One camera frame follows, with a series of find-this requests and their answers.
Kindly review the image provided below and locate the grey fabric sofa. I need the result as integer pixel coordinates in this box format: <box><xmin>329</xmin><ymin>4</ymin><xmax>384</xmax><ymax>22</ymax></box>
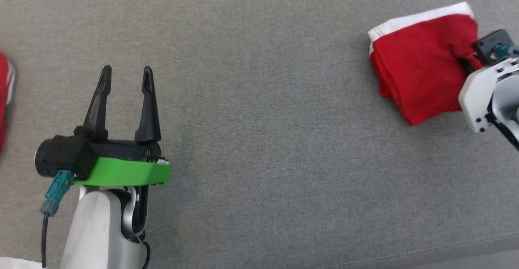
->
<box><xmin>0</xmin><ymin>0</ymin><xmax>519</xmax><ymax>269</ymax></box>

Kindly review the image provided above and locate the cable teal connector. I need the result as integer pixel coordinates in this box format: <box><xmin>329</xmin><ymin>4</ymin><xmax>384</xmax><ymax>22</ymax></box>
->
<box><xmin>490</xmin><ymin>43</ymin><xmax>519</xmax><ymax>60</ymax></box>
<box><xmin>39</xmin><ymin>169</ymin><xmax>76</xmax><ymax>269</ymax></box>

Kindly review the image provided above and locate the red white basketball jersey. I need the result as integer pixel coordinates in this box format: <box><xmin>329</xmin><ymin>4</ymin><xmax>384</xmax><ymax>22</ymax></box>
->
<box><xmin>0</xmin><ymin>52</ymin><xmax>16</xmax><ymax>154</ymax></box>

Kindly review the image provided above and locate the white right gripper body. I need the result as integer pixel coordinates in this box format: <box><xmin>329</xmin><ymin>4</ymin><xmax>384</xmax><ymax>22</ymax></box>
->
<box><xmin>458</xmin><ymin>56</ymin><xmax>519</xmax><ymax>134</ymax></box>

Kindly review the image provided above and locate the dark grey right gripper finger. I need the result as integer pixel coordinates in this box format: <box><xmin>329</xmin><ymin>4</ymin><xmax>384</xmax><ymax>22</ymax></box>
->
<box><xmin>458</xmin><ymin>57</ymin><xmax>483</xmax><ymax>74</ymax></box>

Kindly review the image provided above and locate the left cable teal connector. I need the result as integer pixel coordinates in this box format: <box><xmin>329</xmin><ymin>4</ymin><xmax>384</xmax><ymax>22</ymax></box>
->
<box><xmin>39</xmin><ymin>169</ymin><xmax>76</xmax><ymax>269</ymax></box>

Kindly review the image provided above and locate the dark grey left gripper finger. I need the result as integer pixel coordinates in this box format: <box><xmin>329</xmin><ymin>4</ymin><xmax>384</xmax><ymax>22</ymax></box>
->
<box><xmin>134</xmin><ymin>66</ymin><xmax>162</xmax><ymax>144</ymax></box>
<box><xmin>83</xmin><ymin>65</ymin><xmax>113</xmax><ymax>140</ymax></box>

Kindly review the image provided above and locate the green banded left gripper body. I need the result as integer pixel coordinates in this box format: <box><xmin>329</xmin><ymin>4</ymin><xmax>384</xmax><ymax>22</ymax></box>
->
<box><xmin>74</xmin><ymin>138</ymin><xmax>171</xmax><ymax>188</ymax></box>

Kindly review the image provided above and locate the red shorts white waistband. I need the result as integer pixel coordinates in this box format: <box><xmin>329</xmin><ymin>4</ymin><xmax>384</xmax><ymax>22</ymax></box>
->
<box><xmin>368</xmin><ymin>1</ymin><xmax>485</xmax><ymax>127</ymax></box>

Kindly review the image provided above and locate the right cable teal connector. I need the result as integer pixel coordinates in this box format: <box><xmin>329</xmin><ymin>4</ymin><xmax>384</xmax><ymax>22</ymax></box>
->
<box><xmin>490</xmin><ymin>43</ymin><xmax>519</xmax><ymax>60</ymax></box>

